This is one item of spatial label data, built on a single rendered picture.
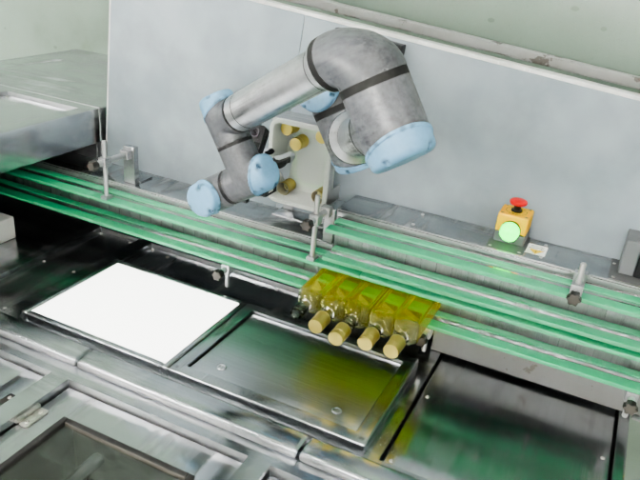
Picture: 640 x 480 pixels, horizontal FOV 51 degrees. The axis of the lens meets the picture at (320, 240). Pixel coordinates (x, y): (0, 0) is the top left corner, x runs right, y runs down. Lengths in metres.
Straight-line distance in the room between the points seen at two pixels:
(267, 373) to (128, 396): 0.30
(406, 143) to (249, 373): 0.70
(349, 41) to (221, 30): 0.83
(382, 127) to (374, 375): 0.68
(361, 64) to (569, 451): 0.92
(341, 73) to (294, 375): 0.72
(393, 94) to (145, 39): 1.10
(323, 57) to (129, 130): 1.12
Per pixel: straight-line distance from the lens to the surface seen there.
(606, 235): 1.66
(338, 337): 1.43
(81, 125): 2.15
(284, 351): 1.61
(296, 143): 1.74
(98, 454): 1.42
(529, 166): 1.64
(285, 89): 1.20
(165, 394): 1.48
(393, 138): 1.06
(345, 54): 1.08
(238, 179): 1.37
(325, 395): 1.49
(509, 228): 1.58
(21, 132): 2.00
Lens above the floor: 2.31
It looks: 56 degrees down
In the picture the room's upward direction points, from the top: 129 degrees counter-clockwise
